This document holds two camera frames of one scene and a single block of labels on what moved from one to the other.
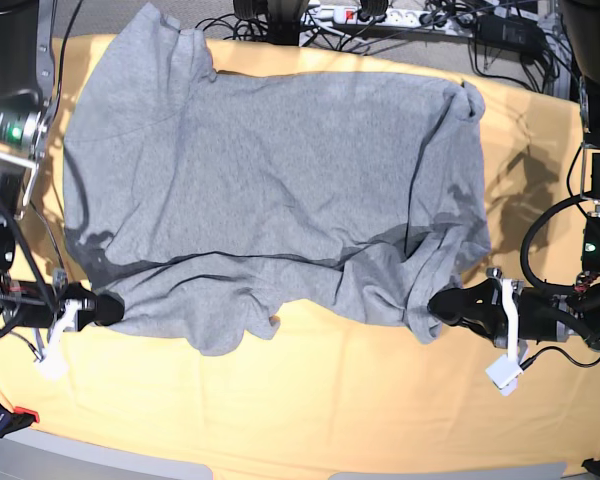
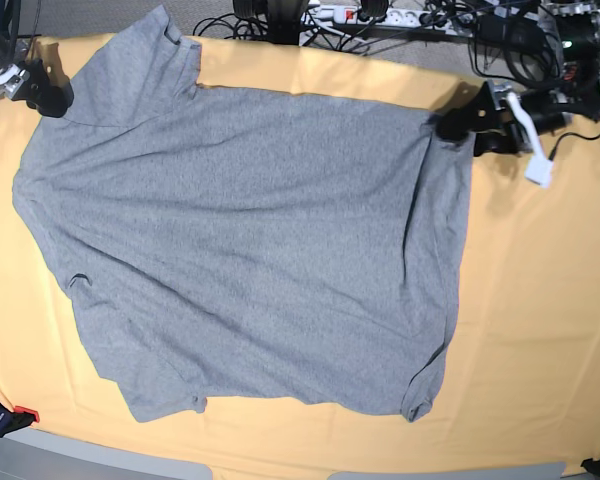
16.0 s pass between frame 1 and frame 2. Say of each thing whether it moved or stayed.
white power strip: stayed
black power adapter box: stayed
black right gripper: moved
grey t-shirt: moved
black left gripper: moved
